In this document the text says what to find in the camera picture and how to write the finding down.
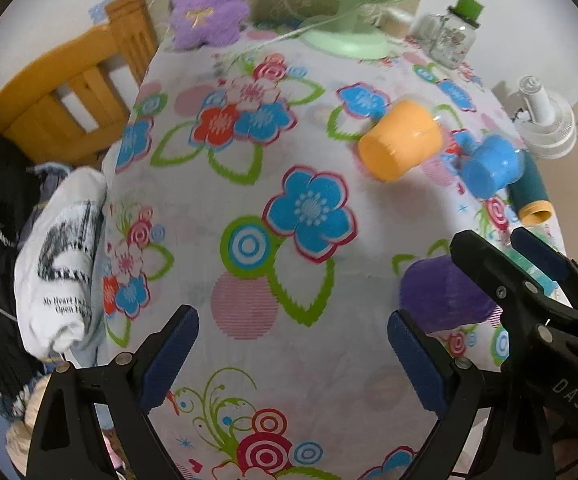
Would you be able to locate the white printed shirt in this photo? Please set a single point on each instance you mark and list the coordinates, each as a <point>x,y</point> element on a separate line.
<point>54,270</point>

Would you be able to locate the purple plush owl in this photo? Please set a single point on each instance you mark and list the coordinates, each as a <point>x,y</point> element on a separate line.
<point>208,5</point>

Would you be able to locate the purple cup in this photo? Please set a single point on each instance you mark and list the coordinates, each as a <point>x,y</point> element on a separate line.
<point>439,290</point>

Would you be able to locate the blue cup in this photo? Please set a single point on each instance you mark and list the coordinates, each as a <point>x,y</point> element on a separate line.
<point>491,167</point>

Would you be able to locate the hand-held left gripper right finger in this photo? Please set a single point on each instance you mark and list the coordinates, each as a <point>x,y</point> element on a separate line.
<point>415,360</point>

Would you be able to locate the floral tablecloth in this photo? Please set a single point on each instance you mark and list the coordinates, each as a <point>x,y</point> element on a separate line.
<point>289,270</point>

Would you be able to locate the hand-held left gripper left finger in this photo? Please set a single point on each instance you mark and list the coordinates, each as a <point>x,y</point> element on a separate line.
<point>169,360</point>

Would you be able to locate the green table fan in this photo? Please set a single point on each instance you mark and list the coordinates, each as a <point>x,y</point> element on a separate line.
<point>354,20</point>

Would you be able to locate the blond plush toy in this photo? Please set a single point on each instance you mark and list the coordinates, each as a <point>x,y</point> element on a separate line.
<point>24,425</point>

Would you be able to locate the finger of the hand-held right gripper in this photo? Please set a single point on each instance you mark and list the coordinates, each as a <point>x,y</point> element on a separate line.
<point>484,265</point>
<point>544,255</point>

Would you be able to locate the wooden chair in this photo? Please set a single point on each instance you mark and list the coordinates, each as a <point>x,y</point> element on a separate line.
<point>64,105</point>

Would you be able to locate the glass jar with green lid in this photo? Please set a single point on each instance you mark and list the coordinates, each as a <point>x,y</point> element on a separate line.
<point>449,35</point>

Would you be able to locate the orange cup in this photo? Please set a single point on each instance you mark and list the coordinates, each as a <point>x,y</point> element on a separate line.
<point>404,135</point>

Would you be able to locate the teal cup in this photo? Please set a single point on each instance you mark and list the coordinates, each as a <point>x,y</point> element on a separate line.
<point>530,190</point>

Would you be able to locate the small white fan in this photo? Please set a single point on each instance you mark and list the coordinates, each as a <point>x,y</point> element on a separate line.
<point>544,120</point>

